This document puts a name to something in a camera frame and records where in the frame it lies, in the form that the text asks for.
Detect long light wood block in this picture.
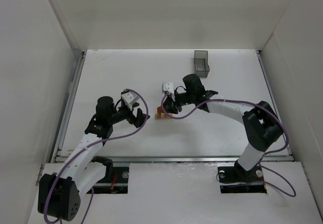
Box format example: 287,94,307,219
154,114,171,120

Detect orange triangular wood block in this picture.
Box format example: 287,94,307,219
157,106,164,115

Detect smoky transparent plastic bin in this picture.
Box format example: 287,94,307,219
194,50,210,78

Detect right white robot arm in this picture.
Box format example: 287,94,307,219
158,74,283,181

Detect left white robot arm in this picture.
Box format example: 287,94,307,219
37,89,149,223

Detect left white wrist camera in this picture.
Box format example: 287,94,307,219
121,91,139,110

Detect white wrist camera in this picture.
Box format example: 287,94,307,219
121,91,139,110
162,82,175,101

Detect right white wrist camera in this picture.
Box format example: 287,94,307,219
162,82,175,101

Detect aluminium front rail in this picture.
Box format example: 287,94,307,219
52,155,294,163

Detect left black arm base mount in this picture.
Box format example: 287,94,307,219
91,156,129,194

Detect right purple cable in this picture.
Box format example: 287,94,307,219
161,94,296,197

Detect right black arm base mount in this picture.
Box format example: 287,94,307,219
216,164,267,194

